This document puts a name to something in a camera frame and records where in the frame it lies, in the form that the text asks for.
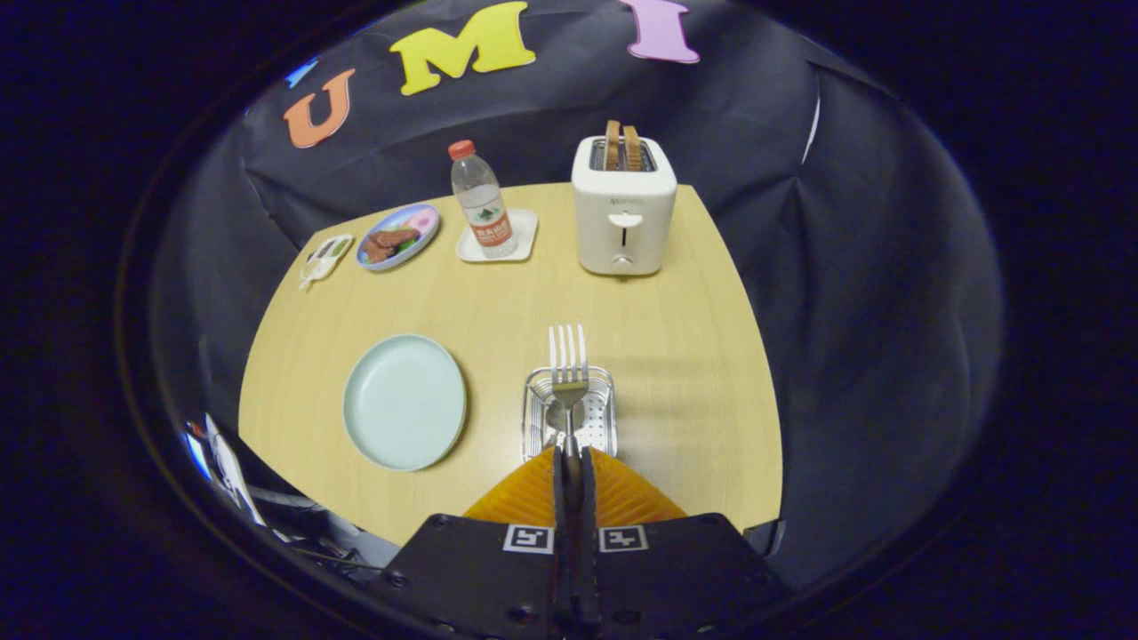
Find clear plastic drain basket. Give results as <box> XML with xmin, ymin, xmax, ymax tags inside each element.
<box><xmin>521</xmin><ymin>365</ymin><xmax>619</xmax><ymax>463</ymax></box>

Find metal spoon with wooden handle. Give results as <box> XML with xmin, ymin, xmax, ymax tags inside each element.
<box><xmin>542</xmin><ymin>398</ymin><xmax>574</xmax><ymax>450</ymax></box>

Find white square coaster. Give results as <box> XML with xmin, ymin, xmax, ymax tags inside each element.
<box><xmin>456</xmin><ymin>209</ymin><xmax>540</xmax><ymax>264</ymax></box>

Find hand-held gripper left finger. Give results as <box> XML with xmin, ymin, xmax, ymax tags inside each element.
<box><xmin>378</xmin><ymin>444</ymin><xmax>570</xmax><ymax>640</ymax></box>

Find small white utensil rest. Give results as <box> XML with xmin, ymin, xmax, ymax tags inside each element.
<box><xmin>299</xmin><ymin>234</ymin><xmax>355</xmax><ymax>292</ymax></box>

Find clear water bottle red cap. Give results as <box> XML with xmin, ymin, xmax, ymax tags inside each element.
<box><xmin>447</xmin><ymin>140</ymin><xmax>518</xmax><ymax>260</ymax></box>

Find black table clamp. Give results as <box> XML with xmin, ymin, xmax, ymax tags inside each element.
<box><xmin>745</xmin><ymin>519</ymin><xmax>788</xmax><ymax>558</ymax></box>

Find light green plate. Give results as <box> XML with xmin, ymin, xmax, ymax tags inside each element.
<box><xmin>342</xmin><ymin>333</ymin><xmax>469</xmax><ymax>472</ymax></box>

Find brown meat slices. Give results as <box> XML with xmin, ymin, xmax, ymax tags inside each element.
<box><xmin>365</xmin><ymin>228</ymin><xmax>421</xmax><ymax>263</ymax></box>

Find white paper sheets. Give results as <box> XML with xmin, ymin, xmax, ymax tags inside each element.
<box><xmin>182</xmin><ymin>412</ymin><xmax>268</xmax><ymax>527</ymax></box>

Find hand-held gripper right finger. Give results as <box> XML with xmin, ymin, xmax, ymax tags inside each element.
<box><xmin>582</xmin><ymin>444</ymin><xmax>792</xmax><ymax>640</ymax></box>

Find white toaster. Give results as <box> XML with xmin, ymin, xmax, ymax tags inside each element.
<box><xmin>571</xmin><ymin>133</ymin><xmax>678</xmax><ymax>277</ymax></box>

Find blue patterned plate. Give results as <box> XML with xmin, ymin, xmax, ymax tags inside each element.
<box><xmin>356</xmin><ymin>204</ymin><xmax>442</xmax><ymax>271</ymax></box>

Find metal fork with wooden handle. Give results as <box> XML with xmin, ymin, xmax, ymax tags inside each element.
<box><xmin>548</xmin><ymin>323</ymin><xmax>590</xmax><ymax>485</ymax></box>

